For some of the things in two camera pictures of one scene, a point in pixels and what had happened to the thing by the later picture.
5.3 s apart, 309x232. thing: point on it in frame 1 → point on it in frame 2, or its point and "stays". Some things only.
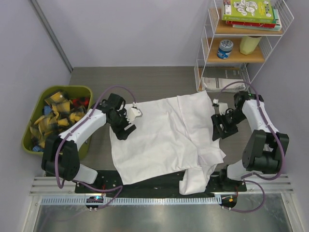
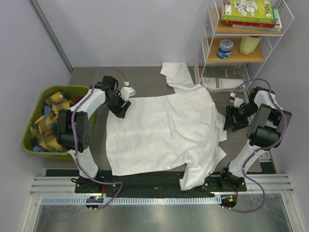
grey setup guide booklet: (215, 79) stays
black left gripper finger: (123, 135) → (121, 112)
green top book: (254, 11) stays
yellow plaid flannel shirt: (63, 115) stays
